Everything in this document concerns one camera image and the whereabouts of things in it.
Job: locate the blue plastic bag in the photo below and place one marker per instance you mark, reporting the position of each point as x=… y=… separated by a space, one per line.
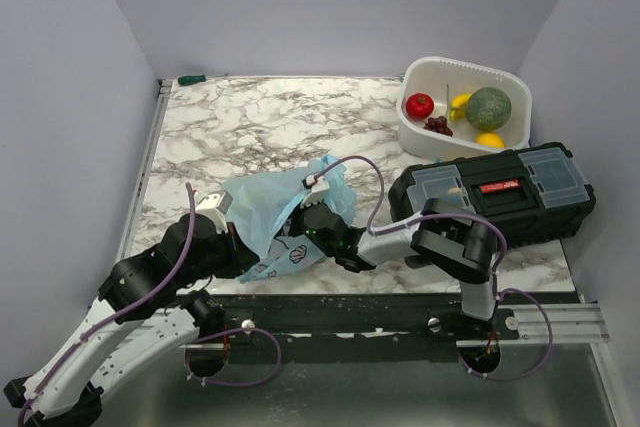
x=261 y=205

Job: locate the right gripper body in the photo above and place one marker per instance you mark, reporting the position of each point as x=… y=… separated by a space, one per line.
x=299 y=227

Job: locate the yellow fake banana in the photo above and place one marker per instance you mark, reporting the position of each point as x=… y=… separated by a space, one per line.
x=457 y=107

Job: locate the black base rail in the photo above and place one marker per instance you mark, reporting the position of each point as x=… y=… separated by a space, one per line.
x=349 y=328

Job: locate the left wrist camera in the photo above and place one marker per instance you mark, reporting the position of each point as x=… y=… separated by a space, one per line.
x=214 y=206

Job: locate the green fake melon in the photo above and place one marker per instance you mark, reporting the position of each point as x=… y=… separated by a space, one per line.
x=488 y=109

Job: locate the yellow fake lemon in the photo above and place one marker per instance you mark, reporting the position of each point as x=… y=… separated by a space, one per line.
x=490 y=139

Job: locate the green handled screwdriver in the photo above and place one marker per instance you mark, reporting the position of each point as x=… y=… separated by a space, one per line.
x=189 y=80

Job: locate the dark red fake fruit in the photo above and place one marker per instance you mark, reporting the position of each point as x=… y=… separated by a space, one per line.
x=438 y=125

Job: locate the white plastic tub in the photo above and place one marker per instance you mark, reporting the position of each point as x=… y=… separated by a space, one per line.
x=444 y=79

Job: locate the red fake tomato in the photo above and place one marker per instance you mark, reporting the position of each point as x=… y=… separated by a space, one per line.
x=419 y=106

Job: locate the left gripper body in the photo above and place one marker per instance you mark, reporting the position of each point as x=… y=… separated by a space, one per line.
x=224 y=259

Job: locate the black tool box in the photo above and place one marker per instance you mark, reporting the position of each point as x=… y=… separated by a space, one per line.
x=533 y=195

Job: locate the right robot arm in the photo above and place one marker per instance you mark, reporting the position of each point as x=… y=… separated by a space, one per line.
x=464 y=245

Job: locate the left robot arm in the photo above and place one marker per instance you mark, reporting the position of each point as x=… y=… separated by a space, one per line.
x=136 y=317

